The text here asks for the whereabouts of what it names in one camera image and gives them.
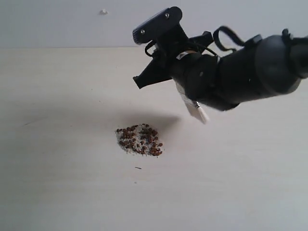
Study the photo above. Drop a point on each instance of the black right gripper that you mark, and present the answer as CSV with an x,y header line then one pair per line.
x,y
180,58

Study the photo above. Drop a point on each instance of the white wooden paint brush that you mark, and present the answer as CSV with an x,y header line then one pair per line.
x,y
196,109

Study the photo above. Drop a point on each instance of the brown beans and white grains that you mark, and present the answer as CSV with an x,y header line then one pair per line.
x,y
138,140

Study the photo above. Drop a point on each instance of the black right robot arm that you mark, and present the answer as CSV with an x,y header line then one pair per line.
x,y
220,70

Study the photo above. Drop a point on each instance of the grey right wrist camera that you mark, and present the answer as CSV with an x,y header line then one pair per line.
x,y
157,25

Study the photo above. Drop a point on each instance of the white wall peg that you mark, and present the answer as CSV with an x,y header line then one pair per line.
x,y
103,12

